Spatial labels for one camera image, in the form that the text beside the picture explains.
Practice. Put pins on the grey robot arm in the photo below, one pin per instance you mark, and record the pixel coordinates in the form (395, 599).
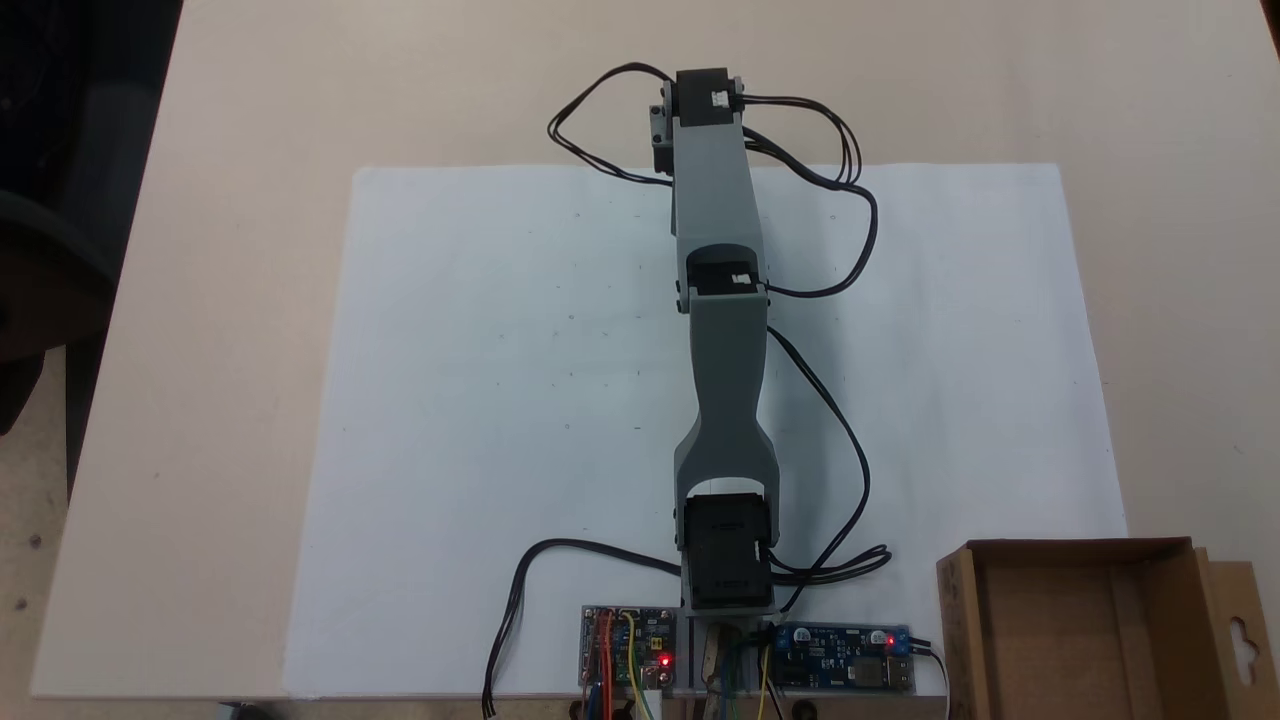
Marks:
(725, 380)

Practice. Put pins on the white paper sheet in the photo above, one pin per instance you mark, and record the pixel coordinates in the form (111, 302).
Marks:
(480, 400)

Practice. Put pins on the blue circuit board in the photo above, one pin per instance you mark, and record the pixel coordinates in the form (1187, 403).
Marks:
(830, 655)

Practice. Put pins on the brown cardboard box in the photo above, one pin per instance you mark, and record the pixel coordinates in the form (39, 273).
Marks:
(1060, 640)

